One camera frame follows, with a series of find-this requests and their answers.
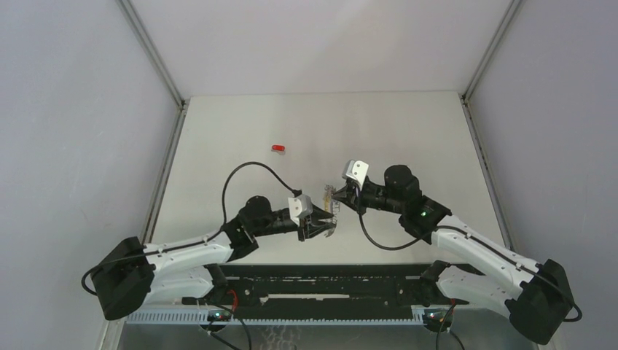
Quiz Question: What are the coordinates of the keyring bunch with coloured tags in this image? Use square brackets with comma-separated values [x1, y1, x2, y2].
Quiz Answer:
[323, 184, 340, 238]

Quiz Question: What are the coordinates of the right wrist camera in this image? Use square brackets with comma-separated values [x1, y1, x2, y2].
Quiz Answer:
[342, 160, 369, 190]

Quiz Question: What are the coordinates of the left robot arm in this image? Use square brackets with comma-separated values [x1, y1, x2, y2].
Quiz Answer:
[86, 195, 336, 321]

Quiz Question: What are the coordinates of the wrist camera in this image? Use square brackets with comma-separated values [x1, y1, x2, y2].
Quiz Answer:
[288, 194, 313, 226]
[342, 160, 369, 190]

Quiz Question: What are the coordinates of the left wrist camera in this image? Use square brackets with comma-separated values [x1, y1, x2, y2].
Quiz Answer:
[288, 194, 313, 226]

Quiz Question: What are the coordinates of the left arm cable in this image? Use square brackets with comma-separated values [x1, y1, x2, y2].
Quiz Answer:
[81, 161, 303, 297]

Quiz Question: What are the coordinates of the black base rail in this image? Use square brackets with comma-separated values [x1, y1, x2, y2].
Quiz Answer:
[181, 262, 470, 322]

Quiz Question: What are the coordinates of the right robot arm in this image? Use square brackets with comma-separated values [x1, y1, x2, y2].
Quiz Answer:
[332, 160, 583, 345]

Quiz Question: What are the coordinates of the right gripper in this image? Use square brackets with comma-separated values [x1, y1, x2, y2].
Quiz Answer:
[332, 179, 404, 217]

